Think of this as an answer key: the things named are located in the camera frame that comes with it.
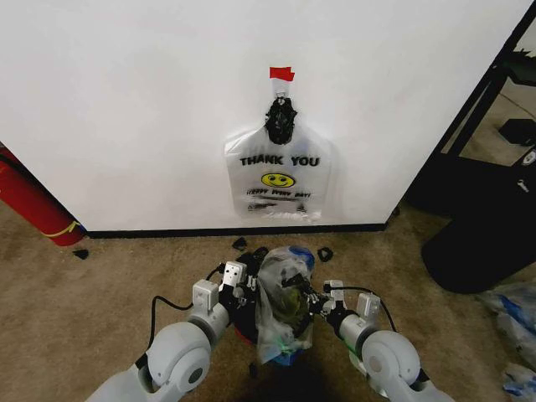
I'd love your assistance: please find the black metal frame furniture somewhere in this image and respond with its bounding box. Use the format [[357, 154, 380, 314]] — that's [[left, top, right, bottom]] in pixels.
[[401, 0, 536, 223]]

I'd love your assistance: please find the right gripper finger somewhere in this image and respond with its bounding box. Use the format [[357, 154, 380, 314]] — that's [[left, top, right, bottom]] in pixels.
[[301, 291, 324, 315], [281, 273, 314, 295]]

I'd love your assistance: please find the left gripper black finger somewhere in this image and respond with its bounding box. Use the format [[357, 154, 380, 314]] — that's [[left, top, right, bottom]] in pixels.
[[244, 270, 260, 299]]

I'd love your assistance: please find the white thank you plastic bag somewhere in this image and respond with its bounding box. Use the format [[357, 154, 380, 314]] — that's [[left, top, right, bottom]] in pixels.
[[223, 96, 336, 224]]

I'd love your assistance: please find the red tape strip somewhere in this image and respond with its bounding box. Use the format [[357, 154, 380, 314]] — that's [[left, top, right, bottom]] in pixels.
[[269, 65, 296, 82]]

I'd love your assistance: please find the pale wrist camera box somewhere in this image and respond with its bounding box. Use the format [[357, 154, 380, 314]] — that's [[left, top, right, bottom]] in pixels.
[[322, 279, 345, 300], [222, 260, 245, 288]]

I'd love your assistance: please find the black flat device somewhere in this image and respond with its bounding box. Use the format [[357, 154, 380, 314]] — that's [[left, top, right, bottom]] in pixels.
[[497, 118, 536, 147]]

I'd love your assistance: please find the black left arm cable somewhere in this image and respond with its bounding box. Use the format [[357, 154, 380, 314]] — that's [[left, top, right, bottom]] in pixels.
[[133, 295, 196, 369]]

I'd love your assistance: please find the crumpled clear blue plastic bag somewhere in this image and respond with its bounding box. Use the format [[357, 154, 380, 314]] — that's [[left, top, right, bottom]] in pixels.
[[475, 281, 536, 359], [500, 362, 536, 399]]

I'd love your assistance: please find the red cylinder with yellow mark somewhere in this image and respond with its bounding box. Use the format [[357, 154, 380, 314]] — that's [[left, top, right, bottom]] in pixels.
[[0, 141, 87, 248]]

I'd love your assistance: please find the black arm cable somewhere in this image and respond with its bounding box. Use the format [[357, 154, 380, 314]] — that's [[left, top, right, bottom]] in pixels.
[[324, 284, 398, 334], [133, 295, 196, 369]]

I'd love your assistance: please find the large black rounded bin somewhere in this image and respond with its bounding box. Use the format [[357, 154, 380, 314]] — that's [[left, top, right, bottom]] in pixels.
[[420, 215, 536, 295]]

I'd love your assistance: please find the clear bag of rubbish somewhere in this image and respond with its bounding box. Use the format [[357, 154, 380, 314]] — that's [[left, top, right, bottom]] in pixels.
[[255, 245, 316, 365]]

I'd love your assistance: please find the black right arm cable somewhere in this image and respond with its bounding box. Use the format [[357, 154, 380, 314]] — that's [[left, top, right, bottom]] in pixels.
[[324, 284, 398, 334]]

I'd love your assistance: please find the black baseboard strip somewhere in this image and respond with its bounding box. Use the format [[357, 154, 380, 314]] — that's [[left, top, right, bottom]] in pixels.
[[85, 211, 401, 240]]

